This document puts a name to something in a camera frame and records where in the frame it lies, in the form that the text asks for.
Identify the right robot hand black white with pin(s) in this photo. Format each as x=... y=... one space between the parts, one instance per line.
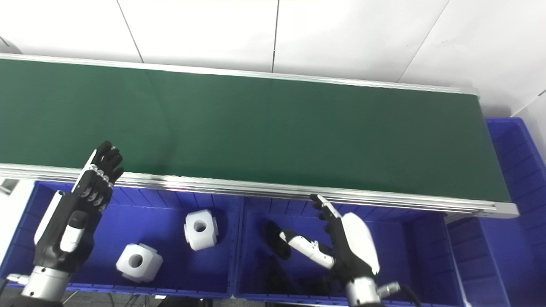
x=356 y=247

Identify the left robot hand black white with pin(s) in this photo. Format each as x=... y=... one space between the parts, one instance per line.
x=64 y=230

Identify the blue bin with black parts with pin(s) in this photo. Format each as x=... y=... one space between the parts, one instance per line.
x=413 y=256

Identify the white cube part with hole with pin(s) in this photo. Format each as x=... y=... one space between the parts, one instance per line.
x=138 y=270
x=200 y=238

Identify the blue bin with white parts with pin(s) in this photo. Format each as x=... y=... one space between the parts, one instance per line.
x=170 y=264

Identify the green conveyor belt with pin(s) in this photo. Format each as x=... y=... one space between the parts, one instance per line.
x=213 y=185
x=256 y=128

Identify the blue bin at conveyor end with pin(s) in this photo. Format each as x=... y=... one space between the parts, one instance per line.
x=516 y=221

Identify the silver conveyor leg bracket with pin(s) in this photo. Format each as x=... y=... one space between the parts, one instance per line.
x=8 y=186

